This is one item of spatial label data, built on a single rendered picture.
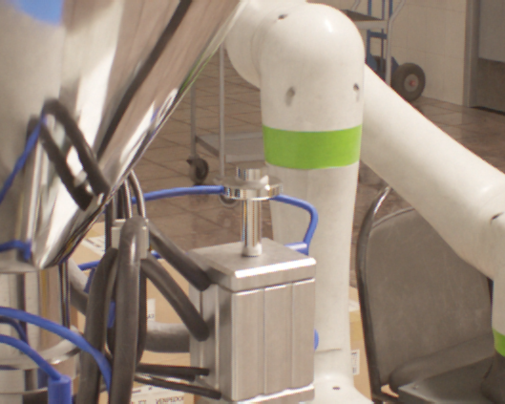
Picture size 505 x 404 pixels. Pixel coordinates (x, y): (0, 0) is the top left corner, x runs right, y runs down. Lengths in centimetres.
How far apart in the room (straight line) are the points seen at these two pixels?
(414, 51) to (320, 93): 793
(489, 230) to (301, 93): 36
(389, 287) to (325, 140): 125
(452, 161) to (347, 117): 29
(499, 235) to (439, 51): 754
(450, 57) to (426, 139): 738
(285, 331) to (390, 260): 215
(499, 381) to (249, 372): 115
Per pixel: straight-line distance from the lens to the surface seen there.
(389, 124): 179
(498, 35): 890
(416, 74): 918
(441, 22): 924
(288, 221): 161
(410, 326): 285
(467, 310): 297
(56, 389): 60
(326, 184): 159
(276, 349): 66
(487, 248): 179
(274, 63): 157
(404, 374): 271
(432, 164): 182
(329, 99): 156
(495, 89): 895
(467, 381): 187
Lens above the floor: 160
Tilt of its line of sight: 14 degrees down
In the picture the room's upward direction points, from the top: straight up
